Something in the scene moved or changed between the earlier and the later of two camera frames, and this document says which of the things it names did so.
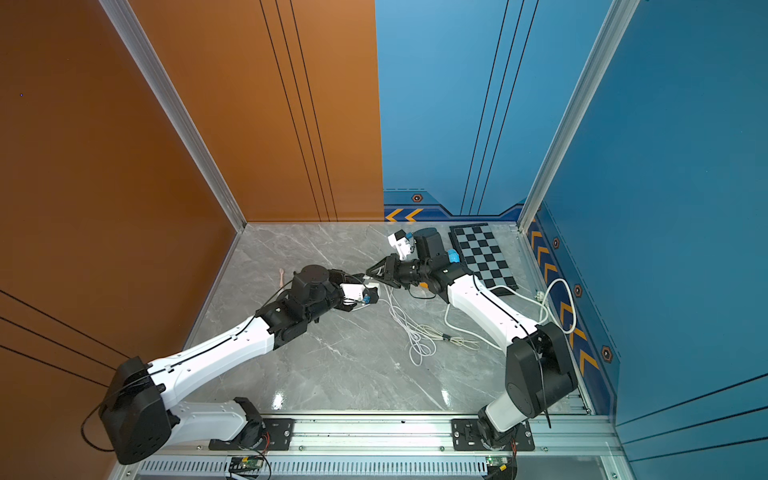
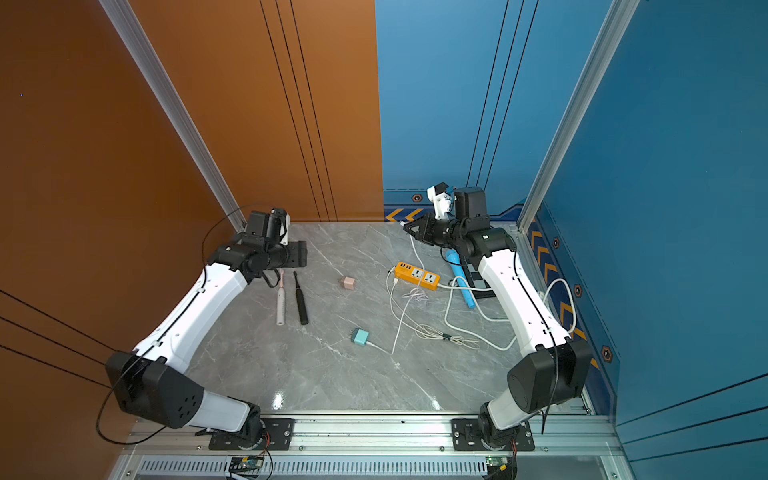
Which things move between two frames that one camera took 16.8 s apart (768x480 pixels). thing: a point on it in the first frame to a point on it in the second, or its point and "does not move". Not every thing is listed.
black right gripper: x=391 y=269 to x=428 y=222
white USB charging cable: x=422 y=346 to x=408 y=305
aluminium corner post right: x=611 y=37 does not move
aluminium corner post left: x=131 y=32 does not move
